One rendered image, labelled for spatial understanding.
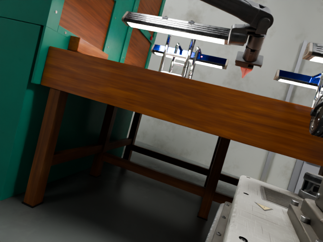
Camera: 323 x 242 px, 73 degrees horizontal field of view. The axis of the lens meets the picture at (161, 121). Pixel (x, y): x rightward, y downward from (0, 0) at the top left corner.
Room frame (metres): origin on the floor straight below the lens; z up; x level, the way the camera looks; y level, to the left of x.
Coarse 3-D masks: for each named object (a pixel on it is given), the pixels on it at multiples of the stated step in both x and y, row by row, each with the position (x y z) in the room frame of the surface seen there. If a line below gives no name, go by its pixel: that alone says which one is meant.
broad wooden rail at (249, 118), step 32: (64, 64) 0.99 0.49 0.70; (96, 64) 0.96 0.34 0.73; (128, 64) 0.93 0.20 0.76; (96, 96) 0.95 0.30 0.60; (128, 96) 0.91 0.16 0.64; (160, 96) 0.88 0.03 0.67; (192, 96) 0.85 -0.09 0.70; (224, 96) 0.82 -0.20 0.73; (256, 96) 0.80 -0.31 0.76; (192, 128) 0.85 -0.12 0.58; (224, 128) 0.82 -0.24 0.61; (256, 128) 0.79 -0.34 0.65; (288, 128) 0.77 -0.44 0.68; (320, 160) 0.74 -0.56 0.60
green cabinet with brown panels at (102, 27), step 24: (0, 0) 1.05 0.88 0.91; (24, 0) 1.02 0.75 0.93; (48, 0) 0.99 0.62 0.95; (72, 0) 1.11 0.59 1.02; (96, 0) 1.29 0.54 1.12; (120, 0) 1.50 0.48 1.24; (144, 0) 1.87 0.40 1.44; (48, 24) 0.99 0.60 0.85; (72, 24) 1.15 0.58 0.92; (96, 24) 1.34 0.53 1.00; (120, 24) 1.59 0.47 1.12; (120, 48) 1.68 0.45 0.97; (144, 48) 2.12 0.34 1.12
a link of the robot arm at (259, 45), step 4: (248, 32) 0.81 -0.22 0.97; (252, 32) 0.81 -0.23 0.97; (252, 36) 0.80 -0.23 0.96; (256, 36) 0.80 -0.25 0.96; (260, 36) 0.80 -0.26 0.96; (264, 36) 0.80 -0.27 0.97; (248, 40) 0.83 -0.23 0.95; (252, 40) 0.81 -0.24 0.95; (256, 40) 0.80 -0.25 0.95; (260, 40) 0.80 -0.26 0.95; (248, 44) 0.83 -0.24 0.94; (252, 44) 0.82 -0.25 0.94; (256, 44) 0.81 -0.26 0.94; (260, 44) 0.81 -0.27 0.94; (252, 48) 0.83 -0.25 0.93; (256, 48) 0.82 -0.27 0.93; (260, 48) 0.83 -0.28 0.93
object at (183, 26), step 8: (128, 16) 1.26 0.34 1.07; (136, 16) 1.26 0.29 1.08; (144, 16) 1.26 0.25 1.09; (152, 16) 1.25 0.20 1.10; (128, 24) 1.30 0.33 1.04; (144, 24) 1.23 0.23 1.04; (152, 24) 1.22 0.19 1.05; (160, 24) 1.21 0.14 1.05; (168, 24) 1.20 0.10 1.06; (176, 24) 1.20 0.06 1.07; (184, 24) 1.19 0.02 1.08; (192, 24) 1.19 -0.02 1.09; (200, 24) 1.19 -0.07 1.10; (184, 32) 1.18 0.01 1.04; (192, 32) 1.16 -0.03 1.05; (200, 32) 1.16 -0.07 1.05; (208, 32) 1.15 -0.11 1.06; (216, 32) 1.14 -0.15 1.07; (224, 32) 1.14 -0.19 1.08; (224, 40) 1.14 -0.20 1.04
